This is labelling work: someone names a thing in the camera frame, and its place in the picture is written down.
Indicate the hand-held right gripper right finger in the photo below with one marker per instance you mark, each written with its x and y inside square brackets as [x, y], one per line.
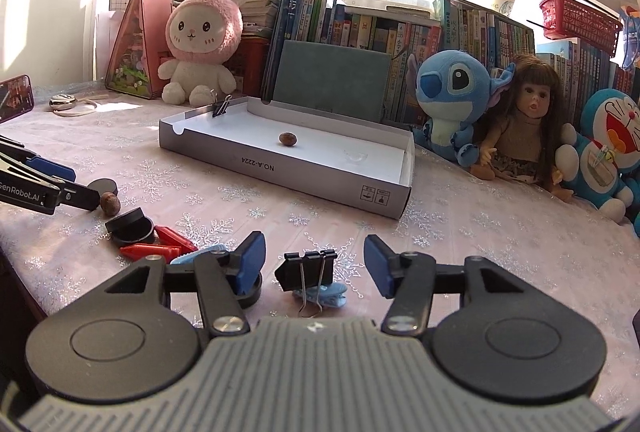
[376, 262]

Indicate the blue hair clip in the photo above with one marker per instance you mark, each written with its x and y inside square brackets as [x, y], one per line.
[330, 296]
[192, 257]

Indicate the red plastic clip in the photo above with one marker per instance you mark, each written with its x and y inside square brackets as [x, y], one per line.
[172, 237]
[150, 252]

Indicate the blue robot cat plush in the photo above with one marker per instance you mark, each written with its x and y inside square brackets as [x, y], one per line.
[610, 116]

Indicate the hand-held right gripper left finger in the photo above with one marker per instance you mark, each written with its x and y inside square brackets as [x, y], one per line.
[252, 259]

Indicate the black round cap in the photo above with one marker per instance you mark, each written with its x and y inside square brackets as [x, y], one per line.
[140, 237]

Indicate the blue alien plush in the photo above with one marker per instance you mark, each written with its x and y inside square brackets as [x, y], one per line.
[450, 81]

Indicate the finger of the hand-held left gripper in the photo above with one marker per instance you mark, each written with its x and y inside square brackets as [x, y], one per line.
[80, 199]
[52, 169]

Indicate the pink house-shaped box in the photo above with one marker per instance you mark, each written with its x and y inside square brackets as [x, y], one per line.
[135, 36]

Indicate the red plastic basket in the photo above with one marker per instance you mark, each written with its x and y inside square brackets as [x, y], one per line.
[575, 21]

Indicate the blue printed bag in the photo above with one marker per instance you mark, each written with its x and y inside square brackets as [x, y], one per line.
[631, 36]

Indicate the pink bunny plush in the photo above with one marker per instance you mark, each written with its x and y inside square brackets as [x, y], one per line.
[200, 31]

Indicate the black disc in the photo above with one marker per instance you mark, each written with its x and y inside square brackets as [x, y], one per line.
[125, 219]
[252, 294]
[105, 186]

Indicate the brown nut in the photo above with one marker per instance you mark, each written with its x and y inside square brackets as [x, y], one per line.
[288, 138]
[109, 202]

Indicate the pink snowflake tablecloth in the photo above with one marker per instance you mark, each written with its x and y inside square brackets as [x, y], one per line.
[450, 222]

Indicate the smartphone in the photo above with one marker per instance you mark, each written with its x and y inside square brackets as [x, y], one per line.
[15, 96]

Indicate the grey cardboard box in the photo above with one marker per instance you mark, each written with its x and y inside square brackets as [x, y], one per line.
[250, 161]

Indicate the red box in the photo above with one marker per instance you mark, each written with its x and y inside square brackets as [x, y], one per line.
[250, 61]

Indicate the long-haired doll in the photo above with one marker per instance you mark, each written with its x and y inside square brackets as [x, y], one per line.
[532, 96]

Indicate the row of upright books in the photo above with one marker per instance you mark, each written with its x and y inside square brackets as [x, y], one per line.
[350, 26]

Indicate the black binder clip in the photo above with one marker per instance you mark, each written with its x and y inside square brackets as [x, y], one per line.
[220, 107]
[300, 269]

